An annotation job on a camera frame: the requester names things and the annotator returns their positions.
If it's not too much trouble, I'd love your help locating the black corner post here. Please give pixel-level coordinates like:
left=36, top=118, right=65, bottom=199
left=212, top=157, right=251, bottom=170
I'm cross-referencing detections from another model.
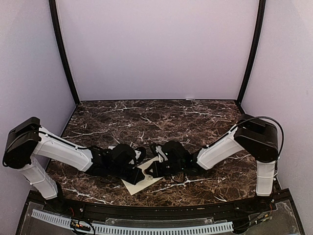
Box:
left=48, top=0, right=80, bottom=106
left=236, top=0, right=266, bottom=107

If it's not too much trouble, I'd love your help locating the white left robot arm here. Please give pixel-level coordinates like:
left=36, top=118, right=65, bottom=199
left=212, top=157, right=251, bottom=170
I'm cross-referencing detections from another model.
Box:
left=2, top=117, right=146, bottom=213

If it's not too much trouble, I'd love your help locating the cream paper envelope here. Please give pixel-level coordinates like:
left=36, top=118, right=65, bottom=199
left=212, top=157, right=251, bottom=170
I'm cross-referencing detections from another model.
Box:
left=122, top=157, right=162, bottom=195

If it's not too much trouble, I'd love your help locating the black right corner post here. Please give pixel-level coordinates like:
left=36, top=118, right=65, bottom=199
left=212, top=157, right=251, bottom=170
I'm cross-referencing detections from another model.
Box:
left=236, top=0, right=266, bottom=107

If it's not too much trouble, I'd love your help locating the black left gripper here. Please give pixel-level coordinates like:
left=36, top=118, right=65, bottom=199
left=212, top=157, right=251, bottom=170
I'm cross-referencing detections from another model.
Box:
left=109, top=164, right=144, bottom=185

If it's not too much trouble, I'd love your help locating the white slotted cable duct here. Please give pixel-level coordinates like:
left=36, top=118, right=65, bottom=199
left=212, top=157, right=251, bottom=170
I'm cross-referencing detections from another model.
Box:
left=31, top=209, right=234, bottom=235

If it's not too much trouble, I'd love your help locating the black left corner post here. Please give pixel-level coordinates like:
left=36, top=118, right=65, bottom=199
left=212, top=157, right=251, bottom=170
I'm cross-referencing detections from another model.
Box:
left=48, top=0, right=80, bottom=106

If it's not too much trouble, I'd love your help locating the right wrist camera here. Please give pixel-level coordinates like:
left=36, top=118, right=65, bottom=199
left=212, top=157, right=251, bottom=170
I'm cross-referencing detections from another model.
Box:
left=150, top=143, right=168, bottom=163

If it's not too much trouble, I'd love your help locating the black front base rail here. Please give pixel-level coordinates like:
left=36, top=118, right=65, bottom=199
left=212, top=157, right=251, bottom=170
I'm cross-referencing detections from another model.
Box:
left=44, top=195, right=277, bottom=222

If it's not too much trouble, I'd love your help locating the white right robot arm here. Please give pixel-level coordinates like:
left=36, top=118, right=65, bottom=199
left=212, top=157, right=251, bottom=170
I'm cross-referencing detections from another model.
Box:
left=144, top=114, right=285, bottom=212

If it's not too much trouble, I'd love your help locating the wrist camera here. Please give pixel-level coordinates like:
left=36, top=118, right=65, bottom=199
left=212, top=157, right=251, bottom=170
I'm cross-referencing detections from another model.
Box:
left=150, top=143, right=168, bottom=163
left=134, top=146, right=146, bottom=165

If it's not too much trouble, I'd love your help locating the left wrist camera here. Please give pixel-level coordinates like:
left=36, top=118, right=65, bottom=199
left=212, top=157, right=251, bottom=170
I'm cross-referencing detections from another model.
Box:
left=134, top=146, right=146, bottom=165

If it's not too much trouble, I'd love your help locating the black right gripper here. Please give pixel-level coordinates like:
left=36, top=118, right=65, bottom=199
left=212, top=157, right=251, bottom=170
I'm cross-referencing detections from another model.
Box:
left=145, top=160, right=183, bottom=178

